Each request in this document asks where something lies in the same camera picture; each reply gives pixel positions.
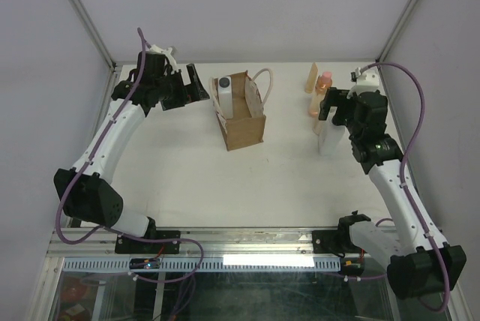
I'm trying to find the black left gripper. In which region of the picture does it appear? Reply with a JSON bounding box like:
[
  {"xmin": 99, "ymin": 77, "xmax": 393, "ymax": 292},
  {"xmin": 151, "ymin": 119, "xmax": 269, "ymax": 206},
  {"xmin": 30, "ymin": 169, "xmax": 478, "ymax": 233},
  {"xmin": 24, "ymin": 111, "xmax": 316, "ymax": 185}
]
[{"xmin": 155, "ymin": 64, "xmax": 210, "ymax": 110}]

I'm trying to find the orange bottle pink cap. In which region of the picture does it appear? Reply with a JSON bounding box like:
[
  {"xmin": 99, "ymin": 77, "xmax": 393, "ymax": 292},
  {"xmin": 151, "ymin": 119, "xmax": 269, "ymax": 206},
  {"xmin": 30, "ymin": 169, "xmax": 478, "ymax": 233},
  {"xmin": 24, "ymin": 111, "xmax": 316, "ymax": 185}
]
[{"xmin": 307, "ymin": 71, "xmax": 333, "ymax": 117}]

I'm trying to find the white bottle black cap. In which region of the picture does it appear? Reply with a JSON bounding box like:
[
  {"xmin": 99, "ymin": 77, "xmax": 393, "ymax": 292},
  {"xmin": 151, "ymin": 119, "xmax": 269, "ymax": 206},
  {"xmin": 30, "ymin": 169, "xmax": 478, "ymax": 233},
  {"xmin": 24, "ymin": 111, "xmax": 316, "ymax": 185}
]
[
  {"xmin": 318, "ymin": 118, "xmax": 345, "ymax": 156},
  {"xmin": 217, "ymin": 76, "xmax": 234, "ymax": 119}
]

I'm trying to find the cream round bottle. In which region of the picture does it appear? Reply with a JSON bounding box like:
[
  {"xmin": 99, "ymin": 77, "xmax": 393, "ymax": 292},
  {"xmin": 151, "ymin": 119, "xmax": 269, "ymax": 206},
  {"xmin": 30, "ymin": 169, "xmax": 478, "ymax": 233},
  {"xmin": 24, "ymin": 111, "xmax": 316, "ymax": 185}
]
[{"xmin": 313, "ymin": 118, "xmax": 324, "ymax": 135}]

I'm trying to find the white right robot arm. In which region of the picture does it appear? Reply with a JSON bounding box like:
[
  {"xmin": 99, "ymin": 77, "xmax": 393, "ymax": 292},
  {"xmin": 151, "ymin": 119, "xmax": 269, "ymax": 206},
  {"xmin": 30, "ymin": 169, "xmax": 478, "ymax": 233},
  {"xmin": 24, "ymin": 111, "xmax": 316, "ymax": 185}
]
[{"xmin": 319, "ymin": 87, "xmax": 467, "ymax": 299}]

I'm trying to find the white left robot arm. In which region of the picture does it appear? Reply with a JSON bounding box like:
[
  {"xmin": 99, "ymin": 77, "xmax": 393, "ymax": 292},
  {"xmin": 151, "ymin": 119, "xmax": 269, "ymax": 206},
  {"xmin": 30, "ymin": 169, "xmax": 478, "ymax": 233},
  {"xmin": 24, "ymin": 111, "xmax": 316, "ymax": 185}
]
[{"xmin": 53, "ymin": 46, "xmax": 209, "ymax": 253}]

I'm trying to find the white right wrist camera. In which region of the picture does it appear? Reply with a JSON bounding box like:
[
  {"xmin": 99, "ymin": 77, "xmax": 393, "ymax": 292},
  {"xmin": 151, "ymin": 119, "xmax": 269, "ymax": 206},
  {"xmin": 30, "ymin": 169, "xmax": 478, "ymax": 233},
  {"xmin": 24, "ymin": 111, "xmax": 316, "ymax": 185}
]
[{"xmin": 350, "ymin": 67, "xmax": 380, "ymax": 95}]

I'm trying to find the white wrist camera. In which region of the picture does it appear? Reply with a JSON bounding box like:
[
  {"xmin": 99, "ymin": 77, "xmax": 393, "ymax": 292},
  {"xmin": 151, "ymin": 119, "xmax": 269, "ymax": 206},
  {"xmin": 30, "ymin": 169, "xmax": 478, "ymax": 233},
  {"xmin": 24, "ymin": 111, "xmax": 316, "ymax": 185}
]
[
  {"xmin": 148, "ymin": 44, "xmax": 180, "ymax": 73},
  {"xmin": 350, "ymin": 67, "xmax": 380, "ymax": 95}
]

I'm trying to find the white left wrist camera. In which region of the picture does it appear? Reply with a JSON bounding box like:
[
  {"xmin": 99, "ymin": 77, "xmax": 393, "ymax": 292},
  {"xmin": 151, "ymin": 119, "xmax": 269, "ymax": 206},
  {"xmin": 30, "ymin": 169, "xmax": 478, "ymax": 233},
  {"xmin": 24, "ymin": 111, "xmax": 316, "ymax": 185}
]
[{"xmin": 148, "ymin": 44, "xmax": 180, "ymax": 73}]

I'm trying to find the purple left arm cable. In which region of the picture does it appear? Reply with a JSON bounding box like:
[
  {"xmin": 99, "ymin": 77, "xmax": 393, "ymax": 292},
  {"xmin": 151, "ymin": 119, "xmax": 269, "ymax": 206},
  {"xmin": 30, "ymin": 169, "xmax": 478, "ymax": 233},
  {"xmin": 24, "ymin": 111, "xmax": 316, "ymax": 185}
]
[{"xmin": 55, "ymin": 27, "xmax": 206, "ymax": 284}]

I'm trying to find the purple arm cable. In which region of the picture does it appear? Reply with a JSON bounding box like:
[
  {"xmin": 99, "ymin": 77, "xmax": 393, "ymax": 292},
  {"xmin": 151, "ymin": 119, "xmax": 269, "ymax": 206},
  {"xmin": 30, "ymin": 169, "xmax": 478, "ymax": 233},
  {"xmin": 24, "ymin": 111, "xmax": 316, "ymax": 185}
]
[
  {"xmin": 55, "ymin": 27, "xmax": 206, "ymax": 284},
  {"xmin": 359, "ymin": 61, "xmax": 457, "ymax": 313}
]

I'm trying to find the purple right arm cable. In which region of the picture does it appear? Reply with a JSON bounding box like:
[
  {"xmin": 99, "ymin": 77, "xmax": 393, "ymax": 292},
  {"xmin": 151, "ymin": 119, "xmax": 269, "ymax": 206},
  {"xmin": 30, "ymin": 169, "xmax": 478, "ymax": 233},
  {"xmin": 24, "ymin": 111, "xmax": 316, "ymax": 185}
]
[{"xmin": 359, "ymin": 61, "xmax": 457, "ymax": 313}]

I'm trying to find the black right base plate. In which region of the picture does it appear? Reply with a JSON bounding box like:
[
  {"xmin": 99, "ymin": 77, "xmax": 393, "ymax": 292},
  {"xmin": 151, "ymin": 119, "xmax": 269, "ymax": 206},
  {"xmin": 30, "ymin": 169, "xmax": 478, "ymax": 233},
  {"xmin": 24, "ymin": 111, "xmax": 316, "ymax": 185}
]
[{"xmin": 311, "ymin": 229, "xmax": 361, "ymax": 257}]

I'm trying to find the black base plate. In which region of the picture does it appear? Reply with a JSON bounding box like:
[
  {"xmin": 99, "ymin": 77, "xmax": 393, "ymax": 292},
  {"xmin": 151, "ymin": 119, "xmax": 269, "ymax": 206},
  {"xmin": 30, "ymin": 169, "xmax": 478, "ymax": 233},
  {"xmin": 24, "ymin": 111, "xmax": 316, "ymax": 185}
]
[
  {"xmin": 114, "ymin": 229, "xmax": 181, "ymax": 255},
  {"xmin": 311, "ymin": 229, "xmax": 361, "ymax": 257}
]

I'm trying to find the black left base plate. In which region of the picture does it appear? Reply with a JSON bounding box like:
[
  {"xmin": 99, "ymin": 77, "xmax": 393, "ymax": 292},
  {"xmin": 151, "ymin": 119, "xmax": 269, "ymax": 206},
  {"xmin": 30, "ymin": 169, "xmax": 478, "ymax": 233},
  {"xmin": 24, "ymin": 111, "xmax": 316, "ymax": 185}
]
[{"xmin": 114, "ymin": 229, "xmax": 181, "ymax": 255}]

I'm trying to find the slotted cable duct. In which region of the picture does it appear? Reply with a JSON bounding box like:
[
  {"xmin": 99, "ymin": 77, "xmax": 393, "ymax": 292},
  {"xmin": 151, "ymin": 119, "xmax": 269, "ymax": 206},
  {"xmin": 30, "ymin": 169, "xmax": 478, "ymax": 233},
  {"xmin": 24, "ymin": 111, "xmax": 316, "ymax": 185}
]
[{"xmin": 63, "ymin": 254, "xmax": 341, "ymax": 273}]

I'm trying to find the aluminium front rail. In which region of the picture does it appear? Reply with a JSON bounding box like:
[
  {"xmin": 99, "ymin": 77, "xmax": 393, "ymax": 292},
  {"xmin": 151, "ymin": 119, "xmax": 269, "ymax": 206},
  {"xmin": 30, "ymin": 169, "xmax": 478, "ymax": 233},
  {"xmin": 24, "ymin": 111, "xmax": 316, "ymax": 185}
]
[{"xmin": 46, "ymin": 226, "xmax": 337, "ymax": 257}]

